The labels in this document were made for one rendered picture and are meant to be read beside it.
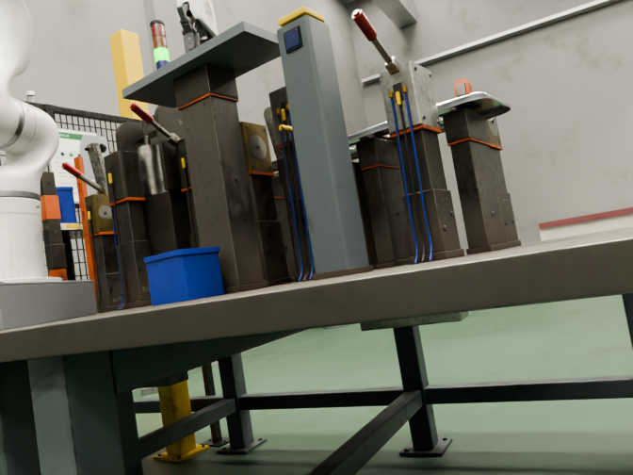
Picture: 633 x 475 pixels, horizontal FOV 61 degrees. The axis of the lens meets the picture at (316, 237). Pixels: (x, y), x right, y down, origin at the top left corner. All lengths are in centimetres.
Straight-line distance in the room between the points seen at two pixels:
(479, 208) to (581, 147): 890
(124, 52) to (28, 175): 157
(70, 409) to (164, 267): 30
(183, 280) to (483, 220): 58
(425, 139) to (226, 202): 39
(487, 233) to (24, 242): 96
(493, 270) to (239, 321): 25
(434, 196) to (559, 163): 901
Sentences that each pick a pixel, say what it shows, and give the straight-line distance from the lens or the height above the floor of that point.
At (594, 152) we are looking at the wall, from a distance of 997.
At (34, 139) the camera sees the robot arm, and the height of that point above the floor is 111.
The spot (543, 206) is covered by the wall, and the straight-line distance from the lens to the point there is 992.
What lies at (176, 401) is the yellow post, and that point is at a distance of 261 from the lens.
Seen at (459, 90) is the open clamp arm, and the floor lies 108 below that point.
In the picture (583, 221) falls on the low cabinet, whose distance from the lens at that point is 733.
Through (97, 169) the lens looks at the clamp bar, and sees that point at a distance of 178.
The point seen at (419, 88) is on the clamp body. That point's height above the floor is 101.
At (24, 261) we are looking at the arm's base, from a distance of 129.
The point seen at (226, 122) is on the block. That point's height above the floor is 103.
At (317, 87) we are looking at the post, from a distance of 92.
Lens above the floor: 71
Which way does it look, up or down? 4 degrees up
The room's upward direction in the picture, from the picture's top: 9 degrees counter-clockwise
